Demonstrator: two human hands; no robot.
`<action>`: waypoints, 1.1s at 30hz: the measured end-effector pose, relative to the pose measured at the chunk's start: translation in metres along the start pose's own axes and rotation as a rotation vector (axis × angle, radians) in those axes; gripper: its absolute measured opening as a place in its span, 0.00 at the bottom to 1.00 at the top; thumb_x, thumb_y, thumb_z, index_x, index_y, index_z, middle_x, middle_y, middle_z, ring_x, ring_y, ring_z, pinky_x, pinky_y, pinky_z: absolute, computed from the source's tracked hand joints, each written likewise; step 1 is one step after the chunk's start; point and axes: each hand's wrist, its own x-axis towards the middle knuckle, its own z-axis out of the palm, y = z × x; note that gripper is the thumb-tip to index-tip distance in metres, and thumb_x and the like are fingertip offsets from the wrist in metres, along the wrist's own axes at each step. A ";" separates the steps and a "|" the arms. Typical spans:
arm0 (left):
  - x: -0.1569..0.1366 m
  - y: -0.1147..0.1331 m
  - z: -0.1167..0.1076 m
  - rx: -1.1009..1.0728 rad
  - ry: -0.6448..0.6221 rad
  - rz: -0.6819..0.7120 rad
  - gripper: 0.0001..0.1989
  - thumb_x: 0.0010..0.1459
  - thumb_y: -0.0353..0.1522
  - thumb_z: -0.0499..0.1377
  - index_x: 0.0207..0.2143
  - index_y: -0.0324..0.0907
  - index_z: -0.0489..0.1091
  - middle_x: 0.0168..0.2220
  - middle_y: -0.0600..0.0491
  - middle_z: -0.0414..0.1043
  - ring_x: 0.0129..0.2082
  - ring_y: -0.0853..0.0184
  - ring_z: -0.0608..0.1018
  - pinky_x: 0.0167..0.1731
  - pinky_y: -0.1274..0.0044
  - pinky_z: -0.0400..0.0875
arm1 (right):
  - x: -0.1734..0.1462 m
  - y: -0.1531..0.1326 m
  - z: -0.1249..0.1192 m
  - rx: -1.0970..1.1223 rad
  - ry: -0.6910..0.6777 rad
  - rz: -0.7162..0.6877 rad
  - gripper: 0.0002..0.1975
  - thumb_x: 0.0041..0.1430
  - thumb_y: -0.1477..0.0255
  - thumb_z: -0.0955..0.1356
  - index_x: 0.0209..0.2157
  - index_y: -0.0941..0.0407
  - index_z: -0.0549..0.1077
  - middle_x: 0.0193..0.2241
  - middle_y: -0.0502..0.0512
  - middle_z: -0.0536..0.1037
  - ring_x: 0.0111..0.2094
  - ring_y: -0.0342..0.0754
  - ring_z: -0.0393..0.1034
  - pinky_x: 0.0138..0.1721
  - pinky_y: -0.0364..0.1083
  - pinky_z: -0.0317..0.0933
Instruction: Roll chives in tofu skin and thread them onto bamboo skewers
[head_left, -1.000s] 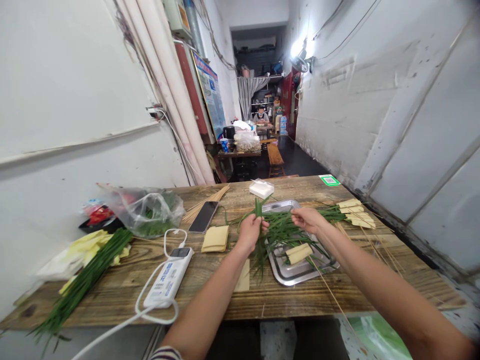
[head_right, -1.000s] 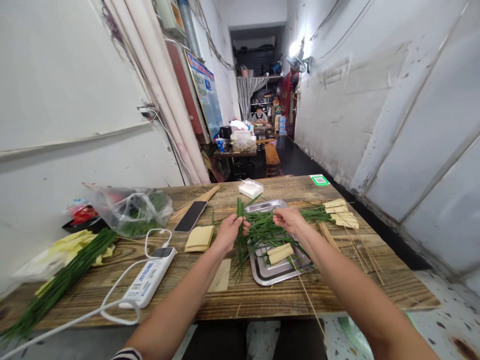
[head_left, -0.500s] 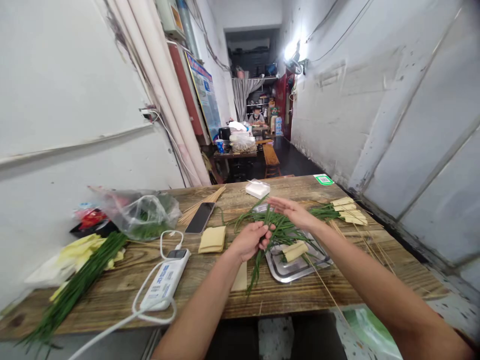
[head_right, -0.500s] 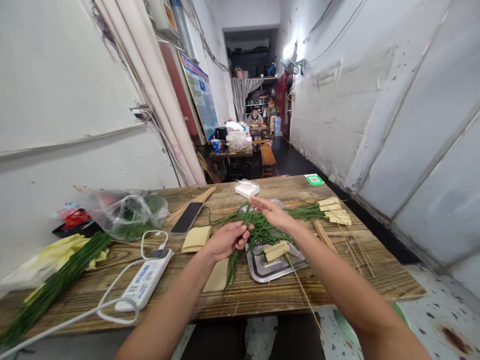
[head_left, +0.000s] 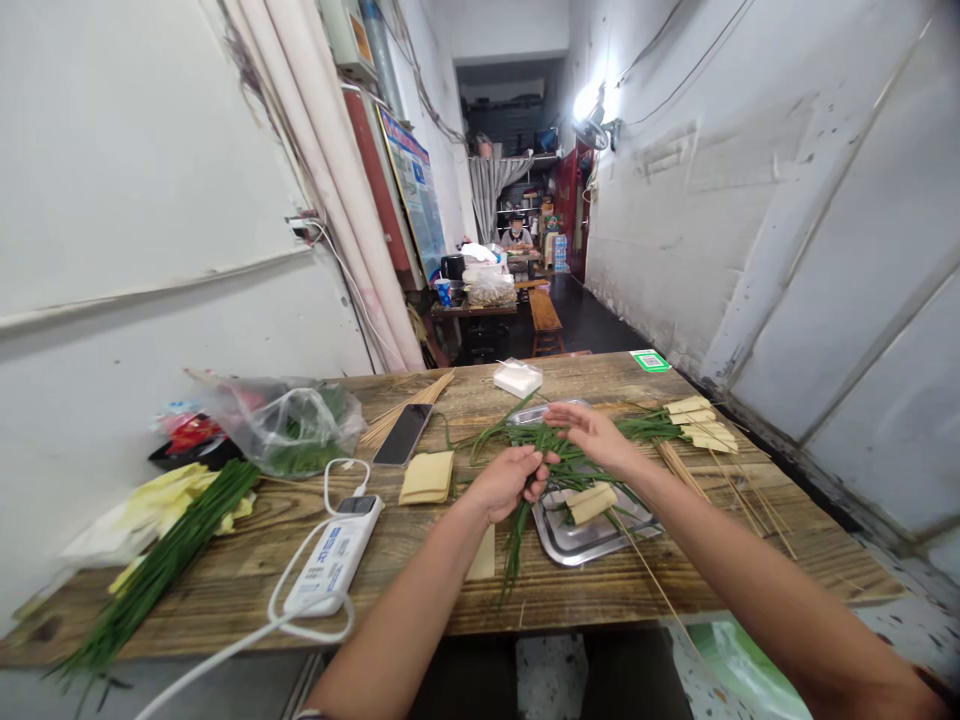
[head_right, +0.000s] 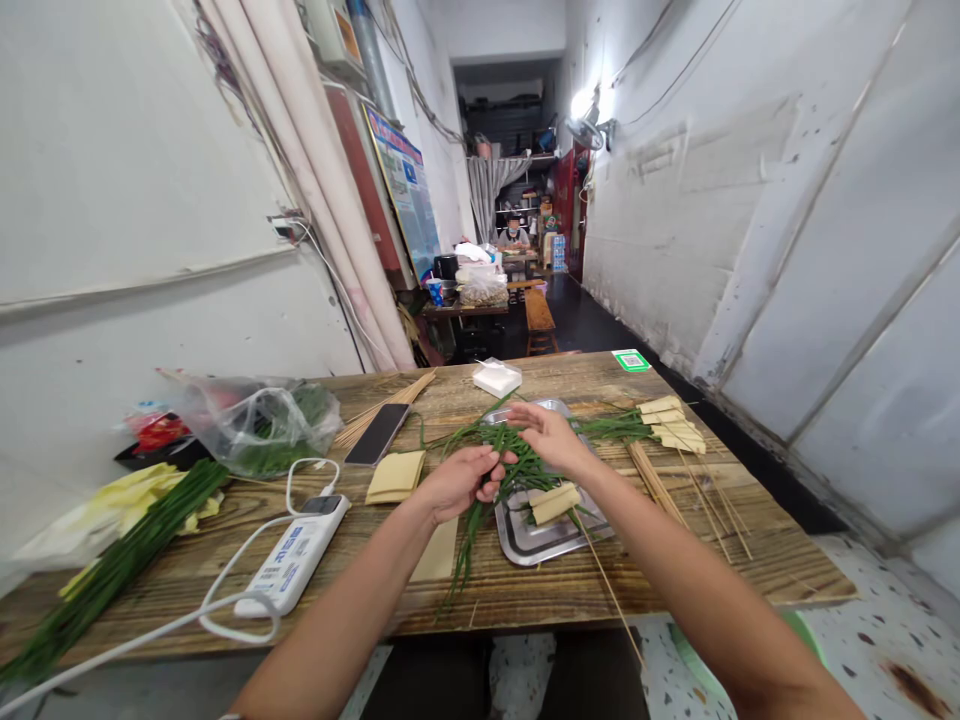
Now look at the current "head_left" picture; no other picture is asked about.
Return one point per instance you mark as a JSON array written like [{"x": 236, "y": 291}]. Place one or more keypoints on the person's left hand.
[{"x": 506, "y": 487}]

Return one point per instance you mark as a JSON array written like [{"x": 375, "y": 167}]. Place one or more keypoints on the person's right hand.
[{"x": 600, "y": 439}]

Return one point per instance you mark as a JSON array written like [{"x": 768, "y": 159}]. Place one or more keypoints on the person's left thumb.
[{"x": 544, "y": 486}]

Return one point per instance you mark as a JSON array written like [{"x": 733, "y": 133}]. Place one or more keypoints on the person's right fingers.
[{"x": 568, "y": 410}]

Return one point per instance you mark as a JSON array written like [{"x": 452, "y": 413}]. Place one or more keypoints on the person's right thumb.
[{"x": 570, "y": 436}]

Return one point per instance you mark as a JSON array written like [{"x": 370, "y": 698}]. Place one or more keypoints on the person's left fingers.
[{"x": 536, "y": 456}]

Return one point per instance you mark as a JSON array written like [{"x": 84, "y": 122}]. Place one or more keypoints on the green chive bunch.
[{"x": 517, "y": 555}]

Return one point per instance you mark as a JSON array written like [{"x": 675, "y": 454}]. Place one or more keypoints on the tofu skin roll on skewer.
[{"x": 591, "y": 502}]

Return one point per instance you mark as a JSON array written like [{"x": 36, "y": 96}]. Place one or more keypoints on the white tissue pack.
[{"x": 517, "y": 379}]

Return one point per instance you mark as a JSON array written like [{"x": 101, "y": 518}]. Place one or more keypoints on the steel tray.
[{"x": 592, "y": 541}]

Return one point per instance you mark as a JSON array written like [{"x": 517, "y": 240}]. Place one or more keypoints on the tofu skin strip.
[{"x": 482, "y": 559}]

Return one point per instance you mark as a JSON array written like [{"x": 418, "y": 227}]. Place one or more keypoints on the green square sticker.
[{"x": 650, "y": 361}]

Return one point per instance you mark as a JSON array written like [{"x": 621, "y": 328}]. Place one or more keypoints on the wooden bench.
[{"x": 545, "y": 311}]

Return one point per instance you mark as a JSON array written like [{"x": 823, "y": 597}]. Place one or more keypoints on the stack of tofu skin sheets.
[{"x": 426, "y": 478}]

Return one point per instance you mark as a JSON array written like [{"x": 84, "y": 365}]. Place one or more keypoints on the pile of tofu chive skewers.
[{"x": 701, "y": 431}]

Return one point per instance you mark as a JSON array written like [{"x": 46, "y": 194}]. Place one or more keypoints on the black smartphone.
[{"x": 403, "y": 435}]

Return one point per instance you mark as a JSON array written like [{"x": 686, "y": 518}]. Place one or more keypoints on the pile of bare bamboo skewers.
[{"x": 409, "y": 409}]

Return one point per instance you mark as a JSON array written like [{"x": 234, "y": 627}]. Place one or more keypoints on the cluttered dark table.
[{"x": 480, "y": 300}]

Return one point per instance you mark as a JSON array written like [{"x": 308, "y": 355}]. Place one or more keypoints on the white power bank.
[{"x": 334, "y": 555}]

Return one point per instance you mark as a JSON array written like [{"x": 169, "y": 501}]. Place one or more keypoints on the striped curtain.
[{"x": 491, "y": 187}]

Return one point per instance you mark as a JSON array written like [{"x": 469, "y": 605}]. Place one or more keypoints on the clear bag of greens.
[{"x": 300, "y": 431}]

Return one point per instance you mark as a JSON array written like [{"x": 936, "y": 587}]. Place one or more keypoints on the green plastic bag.
[{"x": 742, "y": 667}]

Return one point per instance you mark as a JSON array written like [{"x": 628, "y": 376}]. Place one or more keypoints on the black bowl with red packets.
[{"x": 191, "y": 439}]

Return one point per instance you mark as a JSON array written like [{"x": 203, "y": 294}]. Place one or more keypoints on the yellow plastic bag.
[{"x": 161, "y": 495}]

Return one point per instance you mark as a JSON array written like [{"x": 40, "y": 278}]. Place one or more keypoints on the long tidy chive bundle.
[{"x": 165, "y": 562}]

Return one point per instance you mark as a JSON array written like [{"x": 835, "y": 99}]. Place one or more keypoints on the grey electric box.
[{"x": 349, "y": 37}]

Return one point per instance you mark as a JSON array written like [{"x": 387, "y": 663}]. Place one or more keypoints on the blue wall poster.
[{"x": 416, "y": 187}]

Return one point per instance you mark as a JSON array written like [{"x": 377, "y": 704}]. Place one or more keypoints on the wall fan with lamp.
[{"x": 594, "y": 120}]

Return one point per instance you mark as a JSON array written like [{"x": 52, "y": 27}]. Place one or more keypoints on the wall socket with plug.
[{"x": 302, "y": 227}]

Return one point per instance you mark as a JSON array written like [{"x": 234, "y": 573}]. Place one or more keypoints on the white wall pipes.
[{"x": 322, "y": 165}]

